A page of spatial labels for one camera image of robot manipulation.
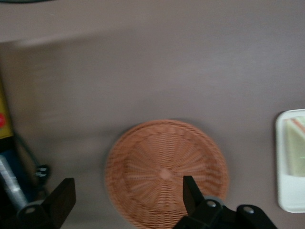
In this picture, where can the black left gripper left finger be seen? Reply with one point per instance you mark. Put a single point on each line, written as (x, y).
(59, 205)

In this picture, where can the silver metal rod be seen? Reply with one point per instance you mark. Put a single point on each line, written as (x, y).
(10, 181)

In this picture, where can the beige plastic tray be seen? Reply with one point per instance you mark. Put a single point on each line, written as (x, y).
(293, 190)

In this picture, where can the triangular sandwich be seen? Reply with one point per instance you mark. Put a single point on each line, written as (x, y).
(296, 148)

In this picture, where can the round brown wicker basket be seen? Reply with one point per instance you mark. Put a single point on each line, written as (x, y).
(147, 152)

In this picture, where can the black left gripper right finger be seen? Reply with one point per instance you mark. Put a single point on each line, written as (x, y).
(193, 200)

